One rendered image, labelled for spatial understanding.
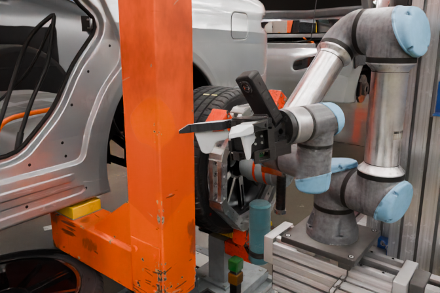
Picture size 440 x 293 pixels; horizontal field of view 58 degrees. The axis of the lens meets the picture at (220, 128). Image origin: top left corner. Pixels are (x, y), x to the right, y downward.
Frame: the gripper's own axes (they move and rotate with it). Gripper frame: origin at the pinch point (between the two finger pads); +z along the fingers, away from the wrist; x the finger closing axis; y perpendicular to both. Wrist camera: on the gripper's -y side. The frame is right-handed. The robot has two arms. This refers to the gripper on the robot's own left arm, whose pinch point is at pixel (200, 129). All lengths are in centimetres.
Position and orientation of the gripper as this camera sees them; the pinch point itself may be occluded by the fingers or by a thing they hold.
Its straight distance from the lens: 66.6
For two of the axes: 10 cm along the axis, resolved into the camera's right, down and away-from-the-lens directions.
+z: -8.0, 1.3, -5.9
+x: -6.0, -0.4, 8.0
